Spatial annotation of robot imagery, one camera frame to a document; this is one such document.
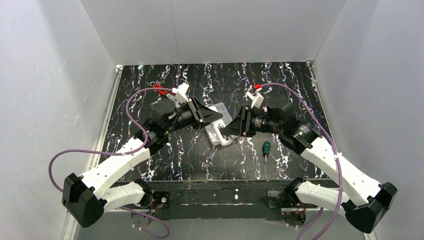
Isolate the white remote control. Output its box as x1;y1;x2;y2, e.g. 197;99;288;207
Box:
207;119;234;147

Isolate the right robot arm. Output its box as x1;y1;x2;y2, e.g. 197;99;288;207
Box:
220;99;398;234

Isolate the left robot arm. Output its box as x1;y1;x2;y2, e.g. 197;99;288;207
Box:
62;97;223;228

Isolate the clear plastic screw box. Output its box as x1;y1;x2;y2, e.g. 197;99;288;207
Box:
204;102;238;146

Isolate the green handled screwdriver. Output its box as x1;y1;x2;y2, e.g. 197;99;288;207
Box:
262;141;271;164

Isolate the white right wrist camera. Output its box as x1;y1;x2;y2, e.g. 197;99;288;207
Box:
245;84;264;109

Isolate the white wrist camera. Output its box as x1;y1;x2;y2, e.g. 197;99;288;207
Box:
245;84;264;109
172;82;190;107

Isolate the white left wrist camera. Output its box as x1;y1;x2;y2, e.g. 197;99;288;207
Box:
172;82;190;107

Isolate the red handled adjustable wrench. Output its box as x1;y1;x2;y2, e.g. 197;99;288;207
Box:
149;81;175;98

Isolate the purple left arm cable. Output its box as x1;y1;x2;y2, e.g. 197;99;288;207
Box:
48;87;171;240

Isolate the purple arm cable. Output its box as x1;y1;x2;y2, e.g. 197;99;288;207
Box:
48;87;171;240
259;82;345;240

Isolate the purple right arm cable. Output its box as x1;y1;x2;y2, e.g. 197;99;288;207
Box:
259;82;345;240

